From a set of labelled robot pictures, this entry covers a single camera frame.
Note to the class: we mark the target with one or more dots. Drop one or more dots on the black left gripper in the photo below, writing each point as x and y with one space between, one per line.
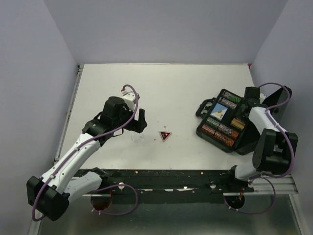
138 126

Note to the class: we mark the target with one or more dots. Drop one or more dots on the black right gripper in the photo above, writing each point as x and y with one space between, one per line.
238 112

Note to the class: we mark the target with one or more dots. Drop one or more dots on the red Texas Hold'em card deck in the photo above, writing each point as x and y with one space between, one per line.
237 123

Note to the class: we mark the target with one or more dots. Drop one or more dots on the blue playing card deck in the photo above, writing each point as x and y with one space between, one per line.
214 113

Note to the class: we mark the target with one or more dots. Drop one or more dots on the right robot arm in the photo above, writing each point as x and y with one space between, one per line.
274 153

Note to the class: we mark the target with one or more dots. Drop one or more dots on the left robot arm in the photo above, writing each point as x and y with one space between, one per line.
52 193

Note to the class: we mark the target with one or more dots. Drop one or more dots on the black poker set case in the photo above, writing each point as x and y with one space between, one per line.
247 138

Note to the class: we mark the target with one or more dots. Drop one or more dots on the clear round dealer button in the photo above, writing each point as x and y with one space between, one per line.
137 137

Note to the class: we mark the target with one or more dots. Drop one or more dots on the green purple chip roll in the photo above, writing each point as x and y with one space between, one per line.
232 97

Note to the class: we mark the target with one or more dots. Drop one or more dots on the triangular all in button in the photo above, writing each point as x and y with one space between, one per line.
164 135

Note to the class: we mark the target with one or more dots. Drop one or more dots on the purple white chip roll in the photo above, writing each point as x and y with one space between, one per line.
225 102

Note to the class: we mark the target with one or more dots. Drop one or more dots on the green blue chip roll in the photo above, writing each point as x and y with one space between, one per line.
212 122

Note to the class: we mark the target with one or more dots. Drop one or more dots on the brown orange chip roll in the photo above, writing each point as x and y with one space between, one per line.
226 140

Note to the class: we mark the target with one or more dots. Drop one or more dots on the orange black chip roll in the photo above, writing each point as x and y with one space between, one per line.
208 130

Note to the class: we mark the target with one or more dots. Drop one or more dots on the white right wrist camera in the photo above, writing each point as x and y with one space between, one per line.
262 97

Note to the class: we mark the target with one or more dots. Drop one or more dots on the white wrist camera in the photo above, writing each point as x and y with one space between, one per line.
262 97
130 99

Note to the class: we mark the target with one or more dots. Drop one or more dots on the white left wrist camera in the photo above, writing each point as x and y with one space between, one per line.
130 99

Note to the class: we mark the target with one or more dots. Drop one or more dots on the aluminium frame rail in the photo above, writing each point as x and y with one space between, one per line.
217 181

